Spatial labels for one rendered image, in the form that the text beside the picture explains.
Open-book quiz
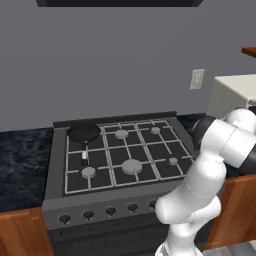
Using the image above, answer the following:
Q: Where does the black frying pan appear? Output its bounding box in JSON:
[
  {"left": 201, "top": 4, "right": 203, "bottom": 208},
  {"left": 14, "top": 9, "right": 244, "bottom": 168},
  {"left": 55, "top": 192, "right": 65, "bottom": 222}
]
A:
[{"left": 67, "top": 122, "right": 102, "bottom": 166}]

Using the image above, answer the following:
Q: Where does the grey gas stove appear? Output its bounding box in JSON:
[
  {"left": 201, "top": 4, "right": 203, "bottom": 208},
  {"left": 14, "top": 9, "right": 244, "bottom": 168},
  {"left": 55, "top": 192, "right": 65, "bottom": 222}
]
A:
[{"left": 41, "top": 111, "right": 201, "bottom": 256}]

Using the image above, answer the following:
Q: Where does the cream microwave oven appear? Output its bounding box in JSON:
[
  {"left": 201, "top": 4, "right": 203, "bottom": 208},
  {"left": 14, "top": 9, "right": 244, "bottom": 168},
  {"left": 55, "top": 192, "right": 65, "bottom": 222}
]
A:
[{"left": 206, "top": 73, "right": 256, "bottom": 120}]

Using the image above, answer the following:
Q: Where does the black oven door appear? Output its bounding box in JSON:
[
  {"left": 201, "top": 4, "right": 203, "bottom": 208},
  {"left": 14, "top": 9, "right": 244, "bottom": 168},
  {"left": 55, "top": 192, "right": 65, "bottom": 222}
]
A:
[{"left": 48, "top": 213, "right": 171, "bottom": 256}]

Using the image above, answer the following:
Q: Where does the dark range hood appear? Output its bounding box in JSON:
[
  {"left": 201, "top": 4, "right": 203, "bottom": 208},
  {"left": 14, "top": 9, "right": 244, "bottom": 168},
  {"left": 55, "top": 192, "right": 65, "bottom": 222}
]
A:
[{"left": 35, "top": 0, "right": 204, "bottom": 8}]

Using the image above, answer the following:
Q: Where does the brown wooden cabinet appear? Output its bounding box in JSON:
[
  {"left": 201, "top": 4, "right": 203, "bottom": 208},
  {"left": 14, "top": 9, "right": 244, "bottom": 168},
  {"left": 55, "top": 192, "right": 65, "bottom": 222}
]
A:
[
  {"left": 203, "top": 173, "right": 256, "bottom": 252},
  {"left": 0, "top": 207, "right": 55, "bottom": 256}
]

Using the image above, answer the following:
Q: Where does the brown wooden shelf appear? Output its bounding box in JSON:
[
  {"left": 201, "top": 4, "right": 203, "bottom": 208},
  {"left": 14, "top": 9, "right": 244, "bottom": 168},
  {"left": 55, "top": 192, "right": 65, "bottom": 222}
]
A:
[{"left": 241, "top": 46, "right": 256, "bottom": 59}]

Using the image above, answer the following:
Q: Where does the white wall outlet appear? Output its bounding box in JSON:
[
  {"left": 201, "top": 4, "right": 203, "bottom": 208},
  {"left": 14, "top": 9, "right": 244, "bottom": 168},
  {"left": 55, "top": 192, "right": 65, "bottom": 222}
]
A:
[{"left": 189, "top": 68, "right": 206, "bottom": 91}]

